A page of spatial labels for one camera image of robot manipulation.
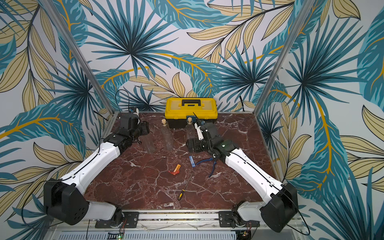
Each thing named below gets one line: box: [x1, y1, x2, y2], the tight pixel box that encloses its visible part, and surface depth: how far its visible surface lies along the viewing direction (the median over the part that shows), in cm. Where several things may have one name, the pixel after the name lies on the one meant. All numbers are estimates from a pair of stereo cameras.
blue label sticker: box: [189, 155, 196, 168], surface depth 96 cm
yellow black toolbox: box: [164, 98, 219, 129], surface depth 102 cm
